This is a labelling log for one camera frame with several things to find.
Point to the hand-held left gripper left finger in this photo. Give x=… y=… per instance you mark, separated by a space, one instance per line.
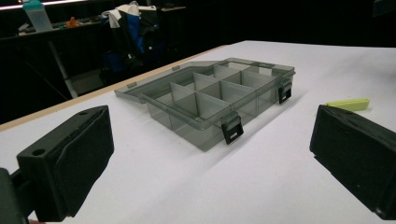
x=77 y=155

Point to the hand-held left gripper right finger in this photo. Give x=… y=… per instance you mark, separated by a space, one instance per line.
x=358 y=149

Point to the grey transparent compartment box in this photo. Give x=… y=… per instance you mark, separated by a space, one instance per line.
x=205 y=102

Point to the yellow-green flat clip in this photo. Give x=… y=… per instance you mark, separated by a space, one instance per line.
x=350 y=104

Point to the dark background desk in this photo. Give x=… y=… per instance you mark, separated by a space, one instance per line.
x=46 y=46

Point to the orange toy figure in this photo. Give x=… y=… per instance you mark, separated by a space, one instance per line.
x=73 y=23

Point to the blue white black jacket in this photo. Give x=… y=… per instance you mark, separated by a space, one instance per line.
x=130 y=28

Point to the translucent bottle with teal cap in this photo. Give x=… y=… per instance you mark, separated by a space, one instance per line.
x=37 y=15

